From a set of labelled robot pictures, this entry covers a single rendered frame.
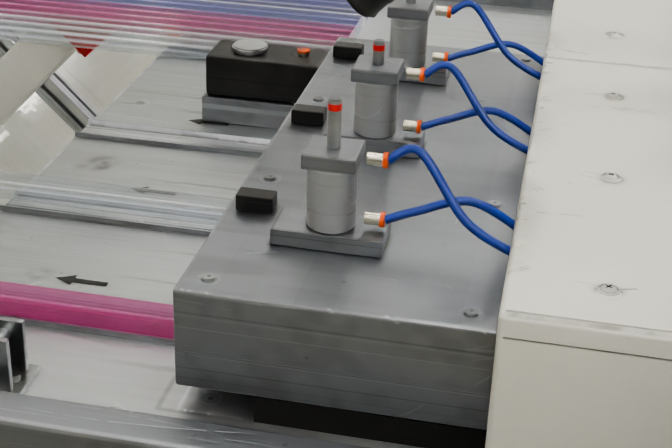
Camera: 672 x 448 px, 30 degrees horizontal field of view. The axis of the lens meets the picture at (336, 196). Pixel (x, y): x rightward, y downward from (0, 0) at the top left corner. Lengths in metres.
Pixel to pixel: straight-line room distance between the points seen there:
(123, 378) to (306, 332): 0.10
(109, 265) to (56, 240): 0.04
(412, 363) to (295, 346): 0.05
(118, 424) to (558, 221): 0.20
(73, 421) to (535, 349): 0.19
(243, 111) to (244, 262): 0.30
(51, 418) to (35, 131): 2.05
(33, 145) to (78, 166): 1.75
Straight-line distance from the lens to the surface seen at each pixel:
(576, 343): 0.48
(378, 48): 0.63
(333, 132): 0.53
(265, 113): 0.83
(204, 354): 0.53
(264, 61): 0.82
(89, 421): 0.53
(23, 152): 2.50
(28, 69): 1.68
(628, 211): 0.56
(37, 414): 0.54
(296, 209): 0.57
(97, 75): 2.85
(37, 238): 0.70
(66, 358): 0.59
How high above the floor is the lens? 1.42
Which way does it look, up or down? 25 degrees down
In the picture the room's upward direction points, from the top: 51 degrees clockwise
